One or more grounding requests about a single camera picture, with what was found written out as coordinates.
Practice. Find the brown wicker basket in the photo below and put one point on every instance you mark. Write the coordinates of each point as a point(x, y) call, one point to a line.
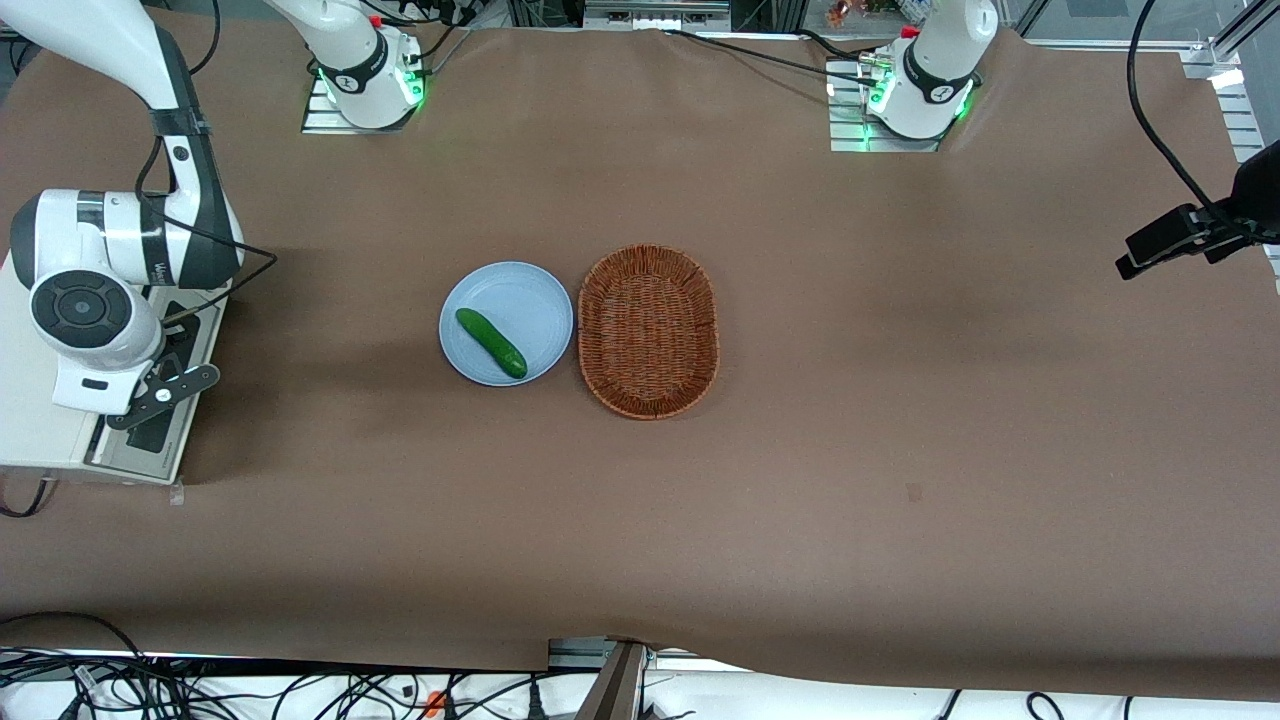
point(648, 330)

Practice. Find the oven door with glass window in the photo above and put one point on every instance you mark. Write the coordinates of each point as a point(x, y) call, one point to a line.
point(155, 440)

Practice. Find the aluminium frame post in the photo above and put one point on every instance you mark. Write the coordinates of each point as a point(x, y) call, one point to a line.
point(615, 690)

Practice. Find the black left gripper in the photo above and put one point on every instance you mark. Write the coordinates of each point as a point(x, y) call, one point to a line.
point(1226, 231)

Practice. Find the white Franka left arm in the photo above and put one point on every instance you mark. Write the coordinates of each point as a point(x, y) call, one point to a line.
point(940, 70)

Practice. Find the white toaster oven body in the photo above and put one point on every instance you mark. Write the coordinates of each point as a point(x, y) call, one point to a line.
point(30, 440)

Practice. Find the green cucumber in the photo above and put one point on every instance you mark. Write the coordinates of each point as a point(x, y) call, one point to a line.
point(490, 342)

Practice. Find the grey metal box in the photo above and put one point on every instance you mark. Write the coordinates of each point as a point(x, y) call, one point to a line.
point(655, 12)

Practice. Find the light blue plate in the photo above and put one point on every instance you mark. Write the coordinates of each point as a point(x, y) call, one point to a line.
point(520, 300)

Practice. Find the brown table cover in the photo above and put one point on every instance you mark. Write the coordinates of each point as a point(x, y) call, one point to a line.
point(900, 400)

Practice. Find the white Franka right arm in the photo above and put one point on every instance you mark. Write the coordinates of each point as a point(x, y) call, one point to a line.
point(110, 50)

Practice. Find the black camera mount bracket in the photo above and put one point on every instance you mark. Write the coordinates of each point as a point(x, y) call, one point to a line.
point(165, 392)

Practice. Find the aluminium slotted plate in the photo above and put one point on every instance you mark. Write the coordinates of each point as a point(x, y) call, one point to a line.
point(1245, 120)

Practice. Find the aluminium frame corner profile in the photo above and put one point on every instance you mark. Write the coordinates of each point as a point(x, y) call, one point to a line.
point(1215, 50)

